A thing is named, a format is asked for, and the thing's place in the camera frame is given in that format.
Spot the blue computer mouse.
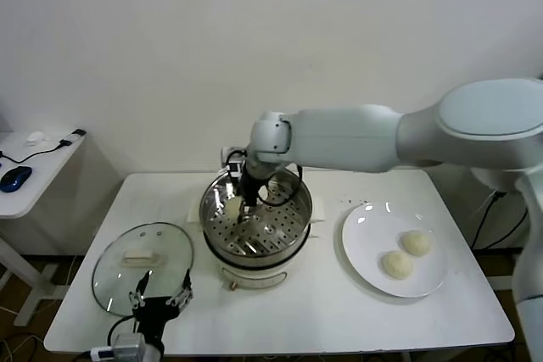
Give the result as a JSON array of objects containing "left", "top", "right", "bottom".
[{"left": 0, "top": 165, "right": 34, "bottom": 193}]

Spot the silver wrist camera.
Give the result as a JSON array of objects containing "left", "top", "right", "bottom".
[
  {"left": 220, "top": 146, "right": 248, "bottom": 180},
  {"left": 112, "top": 333, "right": 145, "bottom": 359}
]

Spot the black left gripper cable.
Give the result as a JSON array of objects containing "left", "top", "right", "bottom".
[{"left": 109, "top": 315, "right": 139, "bottom": 348}]

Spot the white round plate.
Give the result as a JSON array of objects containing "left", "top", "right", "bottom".
[{"left": 341, "top": 200, "right": 449, "bottom": 298}]

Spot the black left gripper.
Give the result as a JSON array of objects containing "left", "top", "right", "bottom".
[{"left": 129, "top": 268, "right": 194, "bottom": 337}]

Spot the glass pot lid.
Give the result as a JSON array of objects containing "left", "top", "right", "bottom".
[{"left": 92, "top": 221, "right": 195, "bottom": 317}]

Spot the black adapter cable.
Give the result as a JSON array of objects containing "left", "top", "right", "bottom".
[{"left": 471, "top": 190, "right": 529, "bottom": 251}]

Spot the stainless steel steamer basket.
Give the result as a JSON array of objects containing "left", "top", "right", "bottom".
[{"left": 186, "top": 166, "right": 327, "bottom": 259}]

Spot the white electric cooker base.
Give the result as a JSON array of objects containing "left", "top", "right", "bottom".
[{"left": 202, "top": 226, "right": 323, "bottom": 292}]

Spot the white side table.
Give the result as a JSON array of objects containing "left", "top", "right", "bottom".
[{"left": 0, "top": 129, "right": 89, "bottom": 328}]

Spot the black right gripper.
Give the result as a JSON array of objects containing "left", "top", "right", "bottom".
[{"left": 237, "top": 169, "right": 263, "bottom": 224}]

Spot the left camera cable white plug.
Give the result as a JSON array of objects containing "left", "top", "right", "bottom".
[{"left": 80, "top": 347, "right": 114, "bottom": 359}]

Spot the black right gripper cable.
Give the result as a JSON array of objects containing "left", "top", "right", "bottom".
[{"left": 271, "top": 164, "right": 303, "bottom": 206}]

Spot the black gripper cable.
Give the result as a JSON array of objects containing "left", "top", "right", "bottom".
[
  {"left": 271, "top": 164, "right": 303, "bottom": 206},
  {"left": 109, "top": 315, "right": 139, "bottom": 348}
]

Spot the black thin desk cable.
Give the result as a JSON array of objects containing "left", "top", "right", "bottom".
[{"left": 0, "top": 141, "right": 64, "bottom": 167}]

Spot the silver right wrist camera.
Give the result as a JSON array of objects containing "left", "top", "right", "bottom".
[{"left": 220, "top": 146, "right": 248, "bottom": 180}]

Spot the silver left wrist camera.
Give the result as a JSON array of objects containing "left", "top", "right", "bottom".
[{"left": 112, "top": 333, "right": 145, "bottom": 359}]

